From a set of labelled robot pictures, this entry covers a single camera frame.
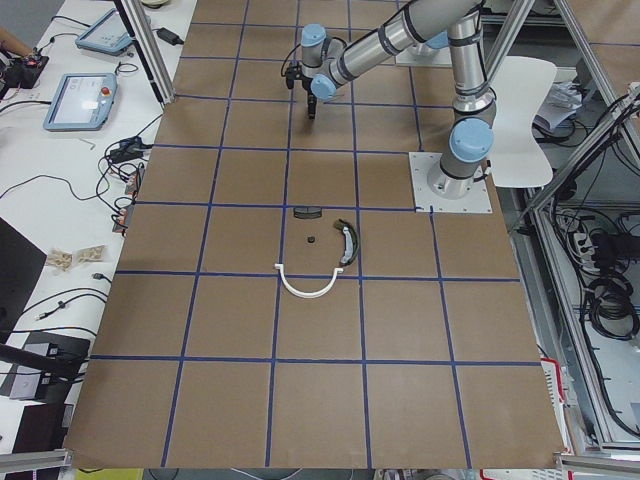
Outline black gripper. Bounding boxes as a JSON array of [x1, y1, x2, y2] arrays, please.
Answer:
[[303, 78, 317, 120]]

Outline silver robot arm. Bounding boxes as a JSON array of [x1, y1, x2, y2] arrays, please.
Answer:
[[284, 0, 496, 199]]

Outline dark grey brake pad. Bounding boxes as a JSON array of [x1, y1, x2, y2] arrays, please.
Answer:
[[293, 206, 323, 220]]

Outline black power adapter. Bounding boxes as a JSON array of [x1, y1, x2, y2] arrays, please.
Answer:
[[156, 27, 184, 46]]

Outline brown paper table mat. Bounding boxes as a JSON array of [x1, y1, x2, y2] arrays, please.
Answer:
[[65, 1, 563, 469]]

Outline white chair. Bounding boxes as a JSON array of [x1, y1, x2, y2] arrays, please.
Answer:
[[488, 56, 557, 188]]

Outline blue teach pendant far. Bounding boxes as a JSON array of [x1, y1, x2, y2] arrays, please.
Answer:
[[75, 8, 132, 56]]

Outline blue teach pendant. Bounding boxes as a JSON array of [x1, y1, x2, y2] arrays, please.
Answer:
[[75, 8, 132, 56], [43, 72, 118, 132]]

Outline blue teach pendant near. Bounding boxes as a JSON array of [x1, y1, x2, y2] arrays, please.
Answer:
[[43, 72, 118, 132]]

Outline bag of wooden pieces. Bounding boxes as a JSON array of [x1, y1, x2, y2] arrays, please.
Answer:
[[45, 245, 107, 271]]

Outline white curved plastic bracket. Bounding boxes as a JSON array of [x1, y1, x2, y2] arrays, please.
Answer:
[[273, 263, 344, 300]]

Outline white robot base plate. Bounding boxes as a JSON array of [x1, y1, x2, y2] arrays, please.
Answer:
[[408, 152, 493, 214]]

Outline aluminium frame post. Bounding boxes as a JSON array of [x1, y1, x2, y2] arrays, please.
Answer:
[[114, 0, 175, 105]]

